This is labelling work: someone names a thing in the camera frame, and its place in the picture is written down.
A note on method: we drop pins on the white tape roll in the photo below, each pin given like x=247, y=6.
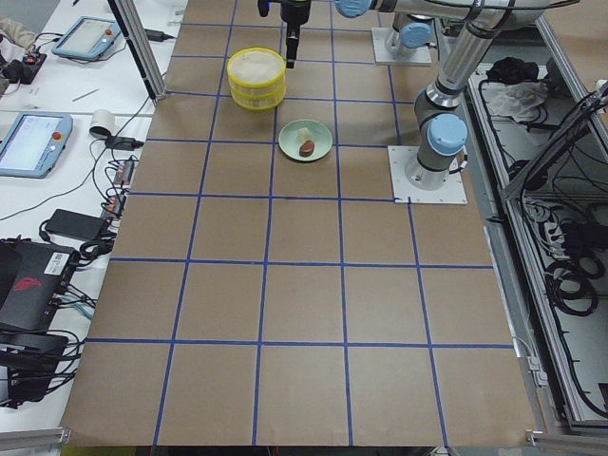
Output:
x=102, y=124

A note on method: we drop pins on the white bun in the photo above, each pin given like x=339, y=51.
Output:
x=303, y=134

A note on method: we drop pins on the lower blue teach pendant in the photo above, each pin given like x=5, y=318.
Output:
x=34, y=144

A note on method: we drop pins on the blue teach pendant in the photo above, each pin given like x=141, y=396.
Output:
x=34, y=144
x=88, y=39

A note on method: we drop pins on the black laptop red logo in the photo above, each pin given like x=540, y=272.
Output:
x=32, y=273

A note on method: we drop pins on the black small adapter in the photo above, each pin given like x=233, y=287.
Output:
x=122, y=143

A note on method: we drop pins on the upper blue teach pendant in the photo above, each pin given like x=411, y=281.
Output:
x=88, y=39

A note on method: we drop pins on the aluminium frame post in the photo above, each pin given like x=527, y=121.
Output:
x=130, y=24

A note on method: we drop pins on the brown bun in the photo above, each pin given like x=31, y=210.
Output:
x=306, y=149

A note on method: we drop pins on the black cloth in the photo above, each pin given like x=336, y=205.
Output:
x=512, y=71

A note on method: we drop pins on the black power brick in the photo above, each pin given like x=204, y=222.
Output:
x=75, y=225

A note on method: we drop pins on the white crumpled cloth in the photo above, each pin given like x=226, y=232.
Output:
x=520, y=102

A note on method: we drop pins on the black device bottom left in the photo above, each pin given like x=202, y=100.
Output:
x=29, y=363

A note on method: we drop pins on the light green plate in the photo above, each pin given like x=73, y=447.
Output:
x=322, y=138

